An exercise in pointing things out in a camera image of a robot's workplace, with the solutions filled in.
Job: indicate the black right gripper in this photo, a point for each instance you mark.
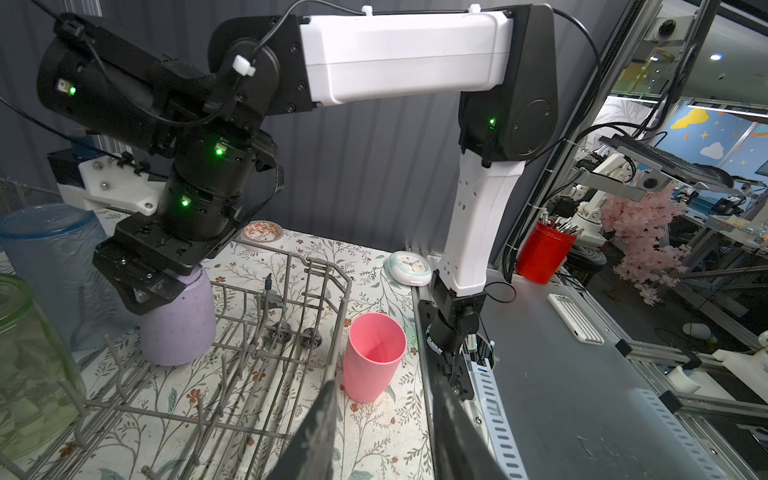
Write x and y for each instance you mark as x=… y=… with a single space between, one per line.
x=145 y=264

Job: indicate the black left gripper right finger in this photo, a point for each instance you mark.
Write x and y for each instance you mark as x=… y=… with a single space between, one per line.
x=458 y=450

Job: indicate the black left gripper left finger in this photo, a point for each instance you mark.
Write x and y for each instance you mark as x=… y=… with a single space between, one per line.
x=309 y=454

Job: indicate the purple cup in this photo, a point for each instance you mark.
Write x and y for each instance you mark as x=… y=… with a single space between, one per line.
x=182 y=331

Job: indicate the blue plastic tumbler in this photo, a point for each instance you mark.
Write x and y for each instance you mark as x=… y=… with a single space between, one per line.
x=51 y=248

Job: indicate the pink cup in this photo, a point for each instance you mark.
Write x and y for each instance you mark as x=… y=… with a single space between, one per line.
x=375 y=347

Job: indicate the green glass tumbler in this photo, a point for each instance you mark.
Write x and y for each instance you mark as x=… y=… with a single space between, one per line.
x=34 y=359

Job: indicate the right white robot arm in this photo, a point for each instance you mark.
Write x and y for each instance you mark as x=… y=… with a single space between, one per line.
x=378 y=79

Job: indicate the white round clock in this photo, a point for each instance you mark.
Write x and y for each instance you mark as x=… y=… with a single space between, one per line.
x=408 y=269

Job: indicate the red pen cup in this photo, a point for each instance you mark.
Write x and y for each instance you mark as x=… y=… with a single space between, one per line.
x=543 y=253

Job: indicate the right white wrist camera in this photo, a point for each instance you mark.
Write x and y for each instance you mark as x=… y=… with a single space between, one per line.
x=99 y=183

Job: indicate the grey wire dish rack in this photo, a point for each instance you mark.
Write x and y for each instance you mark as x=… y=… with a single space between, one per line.
x=279 y=315

